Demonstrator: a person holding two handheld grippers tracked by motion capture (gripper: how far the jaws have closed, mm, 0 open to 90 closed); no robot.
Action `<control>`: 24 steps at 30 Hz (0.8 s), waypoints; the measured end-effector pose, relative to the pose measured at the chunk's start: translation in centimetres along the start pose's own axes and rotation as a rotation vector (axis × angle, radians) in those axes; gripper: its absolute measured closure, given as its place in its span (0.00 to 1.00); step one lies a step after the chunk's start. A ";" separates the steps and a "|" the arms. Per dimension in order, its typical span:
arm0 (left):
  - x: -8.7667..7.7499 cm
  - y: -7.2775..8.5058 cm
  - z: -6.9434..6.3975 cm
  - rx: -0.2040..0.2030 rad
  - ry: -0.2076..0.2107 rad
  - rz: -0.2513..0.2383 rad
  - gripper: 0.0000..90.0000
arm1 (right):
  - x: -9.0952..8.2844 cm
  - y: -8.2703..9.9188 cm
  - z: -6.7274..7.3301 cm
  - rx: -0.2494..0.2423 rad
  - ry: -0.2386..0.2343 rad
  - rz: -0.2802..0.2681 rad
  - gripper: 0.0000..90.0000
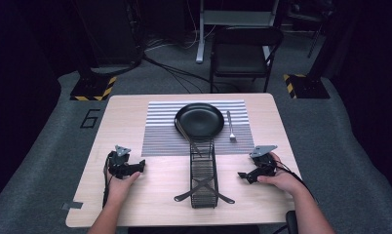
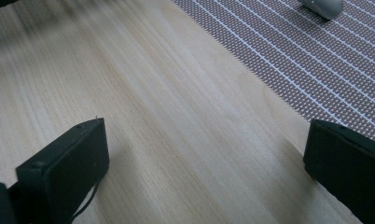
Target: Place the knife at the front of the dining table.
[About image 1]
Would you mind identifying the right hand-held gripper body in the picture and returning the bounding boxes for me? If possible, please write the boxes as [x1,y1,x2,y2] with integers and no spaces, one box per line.
[249,144,279,179]

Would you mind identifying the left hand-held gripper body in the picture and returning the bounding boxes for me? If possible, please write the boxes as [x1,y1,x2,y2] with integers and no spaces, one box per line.
[106,144,140,180]

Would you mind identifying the person's left hand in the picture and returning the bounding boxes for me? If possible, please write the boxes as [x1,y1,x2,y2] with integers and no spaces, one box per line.
[106,171,141,205]

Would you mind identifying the person's right hand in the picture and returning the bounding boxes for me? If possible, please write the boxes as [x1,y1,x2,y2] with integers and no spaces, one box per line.
[256,151,303,197]

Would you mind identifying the grey striped placemat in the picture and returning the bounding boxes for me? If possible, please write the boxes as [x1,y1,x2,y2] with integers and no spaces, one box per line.
[140,99,255,157]

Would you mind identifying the black flat utensil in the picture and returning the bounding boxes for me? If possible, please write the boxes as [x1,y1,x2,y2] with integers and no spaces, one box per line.
[174,177,218,203]
[191,177,236,205]

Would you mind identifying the silver fork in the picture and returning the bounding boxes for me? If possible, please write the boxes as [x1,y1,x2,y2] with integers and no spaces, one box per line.
[225,110,238,143]

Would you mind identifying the dark slim utensil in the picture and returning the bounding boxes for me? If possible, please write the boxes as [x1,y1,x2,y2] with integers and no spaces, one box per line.
[174,118,204,158]

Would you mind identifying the black chair armrest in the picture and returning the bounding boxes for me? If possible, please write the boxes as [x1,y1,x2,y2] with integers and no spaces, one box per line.
[271,210,299,234]

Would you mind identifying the grey tape strip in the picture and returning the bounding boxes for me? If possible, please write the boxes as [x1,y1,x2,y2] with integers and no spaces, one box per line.
[60,201,84,212]

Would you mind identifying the black round plate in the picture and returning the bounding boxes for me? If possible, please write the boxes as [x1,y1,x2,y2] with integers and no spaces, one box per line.
[174,102,225,139]

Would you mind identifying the hazard-striped black stand base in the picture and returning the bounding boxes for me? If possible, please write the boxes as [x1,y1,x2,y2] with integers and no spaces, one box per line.
[283,73,332,100]
[69,66,118,102]

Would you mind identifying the black folding chair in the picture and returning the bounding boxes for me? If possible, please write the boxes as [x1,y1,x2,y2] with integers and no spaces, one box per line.
[209,25,285,94]

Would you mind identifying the large black cabinet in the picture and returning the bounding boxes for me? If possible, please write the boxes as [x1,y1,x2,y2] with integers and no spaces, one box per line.
[71,0,144,70]

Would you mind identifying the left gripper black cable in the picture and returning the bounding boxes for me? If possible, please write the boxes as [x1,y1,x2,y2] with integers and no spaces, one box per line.
[101,151,115,210]

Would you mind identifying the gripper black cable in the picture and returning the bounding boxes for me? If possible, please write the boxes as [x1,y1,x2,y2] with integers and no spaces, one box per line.
[101,151,115,210]
[274,161,319,205]

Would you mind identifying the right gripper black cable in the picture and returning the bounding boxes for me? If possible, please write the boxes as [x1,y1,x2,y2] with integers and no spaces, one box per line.
[274,161,319,205]

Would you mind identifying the black wire rack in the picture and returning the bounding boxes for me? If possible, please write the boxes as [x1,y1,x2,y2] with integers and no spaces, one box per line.
[189,137,219,210]

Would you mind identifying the black floor cables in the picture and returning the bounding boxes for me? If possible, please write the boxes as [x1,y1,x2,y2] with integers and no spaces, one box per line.
[141,30,241,95]

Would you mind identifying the white metal desk frame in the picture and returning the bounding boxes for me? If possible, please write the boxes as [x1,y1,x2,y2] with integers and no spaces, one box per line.
[195,0,280,64]

